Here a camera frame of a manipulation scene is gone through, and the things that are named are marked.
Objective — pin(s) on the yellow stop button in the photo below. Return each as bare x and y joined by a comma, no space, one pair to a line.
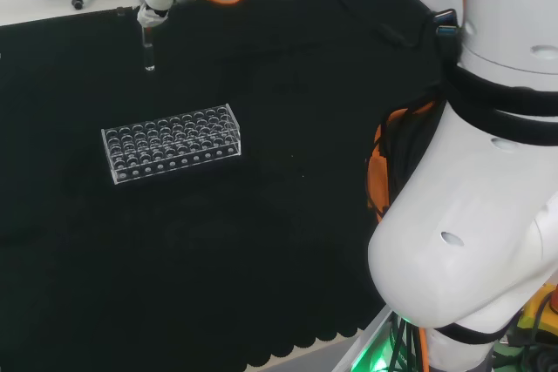
538,312

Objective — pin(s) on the clear plastic test tube rack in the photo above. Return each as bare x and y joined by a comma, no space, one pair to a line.
174,137

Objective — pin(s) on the clear glass test tube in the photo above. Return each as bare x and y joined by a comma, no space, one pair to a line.
148,60

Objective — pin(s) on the black bench cloth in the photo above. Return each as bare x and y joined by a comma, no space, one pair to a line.
261,259

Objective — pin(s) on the white base with green light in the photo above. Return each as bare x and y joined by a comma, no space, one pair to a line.
370,346

